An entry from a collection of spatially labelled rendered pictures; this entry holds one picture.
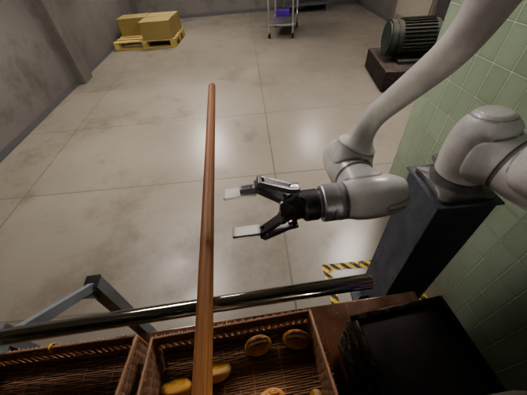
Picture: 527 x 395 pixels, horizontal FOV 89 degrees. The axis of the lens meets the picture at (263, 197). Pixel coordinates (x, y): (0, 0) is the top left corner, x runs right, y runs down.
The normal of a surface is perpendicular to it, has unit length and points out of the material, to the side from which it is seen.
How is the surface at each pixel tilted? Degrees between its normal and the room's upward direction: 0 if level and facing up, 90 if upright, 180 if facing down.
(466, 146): 87
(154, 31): 90
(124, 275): 0
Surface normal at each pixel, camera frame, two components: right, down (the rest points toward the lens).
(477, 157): -0.86, 0.35
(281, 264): -0.06, -0.70
